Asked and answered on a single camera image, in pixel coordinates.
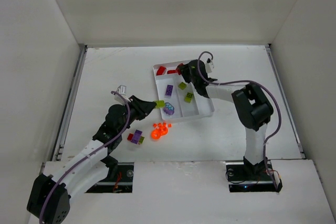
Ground small red lego brick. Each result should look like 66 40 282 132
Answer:
127 133 133 141

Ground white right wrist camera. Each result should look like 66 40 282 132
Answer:
205 58 214 73

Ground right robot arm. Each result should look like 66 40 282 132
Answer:
176 60 274 169

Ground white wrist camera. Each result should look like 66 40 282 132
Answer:
205 58 214 73
114 85 130 104

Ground orange lego ring piece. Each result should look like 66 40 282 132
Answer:
151 126 169 140

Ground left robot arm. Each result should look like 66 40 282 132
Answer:
27 91 156 223

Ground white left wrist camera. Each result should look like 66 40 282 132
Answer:
114 85 130 104

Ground small orange lego pieces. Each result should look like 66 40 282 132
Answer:
153 122 172 128

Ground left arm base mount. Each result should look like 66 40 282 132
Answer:
86 156 134 194

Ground lime green small lego brick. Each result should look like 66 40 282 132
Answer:
138 136 144 145

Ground red curved lego brick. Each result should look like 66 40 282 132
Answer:
167 70 177 74

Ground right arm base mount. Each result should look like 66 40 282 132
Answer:
225 160 283 193

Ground purple long lego brick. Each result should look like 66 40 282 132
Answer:
131 130 142 145

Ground lime lego under purple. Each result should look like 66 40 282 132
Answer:
184 92 194 103

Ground white divided sorting tray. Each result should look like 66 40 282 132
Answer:
153 60 215 122

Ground purple sloped lego brick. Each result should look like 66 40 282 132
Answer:
163 102 175 115

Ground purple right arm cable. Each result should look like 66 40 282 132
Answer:
197 51 282 185

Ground red flower lego brick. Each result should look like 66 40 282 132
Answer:
156 66 166 76

